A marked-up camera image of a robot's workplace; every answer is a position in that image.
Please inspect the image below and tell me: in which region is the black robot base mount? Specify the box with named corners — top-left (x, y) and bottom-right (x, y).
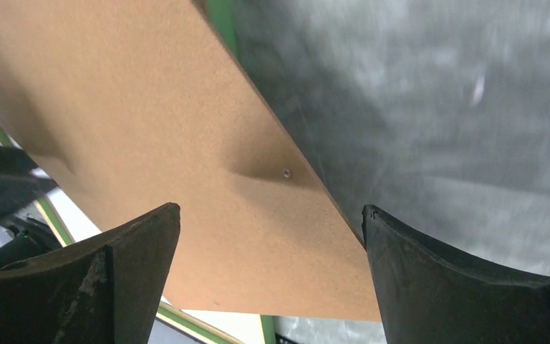
top-left (0, 216), bottom-right (62, 269)

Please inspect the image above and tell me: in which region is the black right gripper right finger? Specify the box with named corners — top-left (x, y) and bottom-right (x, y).
top-left (362, 205), bottom-right (550, 343)

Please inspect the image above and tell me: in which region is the landscape photo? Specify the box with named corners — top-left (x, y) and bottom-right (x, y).
top-left (9, 138), bottom-right (269, 344)

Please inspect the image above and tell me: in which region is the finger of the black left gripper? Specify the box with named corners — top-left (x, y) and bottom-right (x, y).
top-left (0, 145), bottom-right (58, 221)

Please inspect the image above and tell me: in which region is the brown fibreboard backing board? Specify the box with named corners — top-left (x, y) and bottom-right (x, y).
top-left (0, 1), bottom-right (380, 321)

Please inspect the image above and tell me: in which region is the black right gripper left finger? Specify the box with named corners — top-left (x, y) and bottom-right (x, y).
top-left (0, 203), bottom-right (180, 343)

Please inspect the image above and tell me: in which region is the light wooden picture frame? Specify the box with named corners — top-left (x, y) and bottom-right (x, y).
top-left (0, 0), bottom-right (279, 344)

